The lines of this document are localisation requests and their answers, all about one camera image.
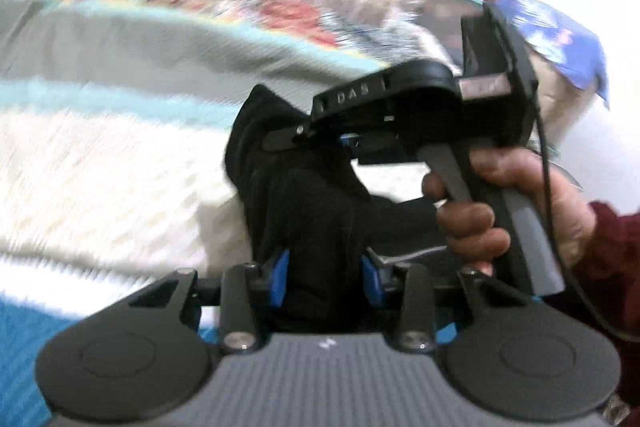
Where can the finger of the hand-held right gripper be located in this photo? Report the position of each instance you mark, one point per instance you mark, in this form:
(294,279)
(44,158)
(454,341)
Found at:
(285,138)

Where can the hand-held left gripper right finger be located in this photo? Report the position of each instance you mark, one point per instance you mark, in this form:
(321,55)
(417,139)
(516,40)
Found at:
(372,282)

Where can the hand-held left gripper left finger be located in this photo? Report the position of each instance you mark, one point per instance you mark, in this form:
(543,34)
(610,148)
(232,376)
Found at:
(280,279)

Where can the black pants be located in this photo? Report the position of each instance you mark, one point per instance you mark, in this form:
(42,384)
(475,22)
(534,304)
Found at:
(310,217)

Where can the person's right forearm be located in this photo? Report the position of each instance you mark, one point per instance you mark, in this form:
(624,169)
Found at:
(615,257)

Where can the person's right hand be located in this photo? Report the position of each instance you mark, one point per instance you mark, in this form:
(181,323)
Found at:
(470,227)

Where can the black white patterned cloth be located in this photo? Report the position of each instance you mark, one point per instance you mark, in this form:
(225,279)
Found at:
(390,37)

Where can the cream cloth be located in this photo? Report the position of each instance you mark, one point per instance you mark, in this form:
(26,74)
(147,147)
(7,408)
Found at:
(565,107)

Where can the blue printed bag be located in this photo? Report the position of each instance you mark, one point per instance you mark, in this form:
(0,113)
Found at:
(550,27)

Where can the striped teal grey cream blanket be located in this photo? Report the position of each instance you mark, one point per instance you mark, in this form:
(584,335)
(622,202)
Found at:
(100,157)

